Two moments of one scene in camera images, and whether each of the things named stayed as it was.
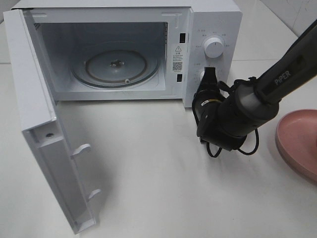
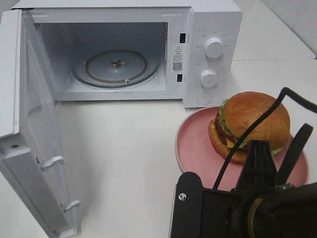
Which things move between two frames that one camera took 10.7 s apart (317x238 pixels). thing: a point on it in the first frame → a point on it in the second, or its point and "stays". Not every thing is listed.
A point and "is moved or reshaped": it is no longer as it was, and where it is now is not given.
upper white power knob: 213,47 stays
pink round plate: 296,139 → 196,153
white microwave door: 41,117 is moved or reshaped
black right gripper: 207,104 → 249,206
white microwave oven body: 135,51 stays
